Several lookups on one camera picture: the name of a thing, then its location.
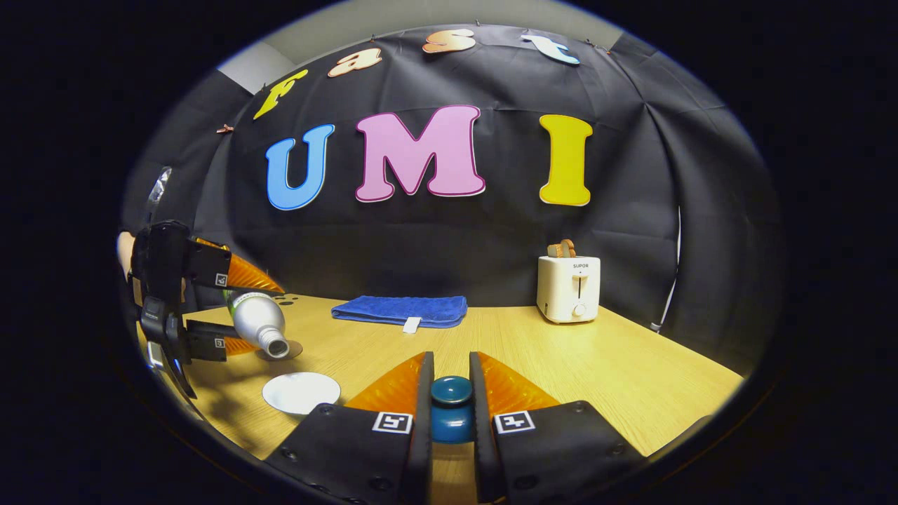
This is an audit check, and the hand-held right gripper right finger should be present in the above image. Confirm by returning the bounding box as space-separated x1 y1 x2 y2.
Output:
469 351 646 505

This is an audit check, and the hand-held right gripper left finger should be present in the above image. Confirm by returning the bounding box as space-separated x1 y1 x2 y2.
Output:
263 351 436 505

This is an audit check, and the blue teacup lid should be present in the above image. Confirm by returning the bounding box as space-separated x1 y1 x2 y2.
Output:
429 376 474 444

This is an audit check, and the silver green label water bottle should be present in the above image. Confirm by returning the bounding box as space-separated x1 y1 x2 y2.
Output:
223 290 290 360

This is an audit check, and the round brown coaster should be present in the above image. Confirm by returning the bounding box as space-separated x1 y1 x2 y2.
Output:
256 340 304 362

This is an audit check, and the folded blue towel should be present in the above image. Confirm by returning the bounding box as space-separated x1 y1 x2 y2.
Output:
331 295 469 334

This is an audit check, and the black backdrop cloth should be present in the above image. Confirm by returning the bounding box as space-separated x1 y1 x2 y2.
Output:
123 25 783 376

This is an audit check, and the white toaster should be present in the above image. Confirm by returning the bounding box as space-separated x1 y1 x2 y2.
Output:
536 255 601 324

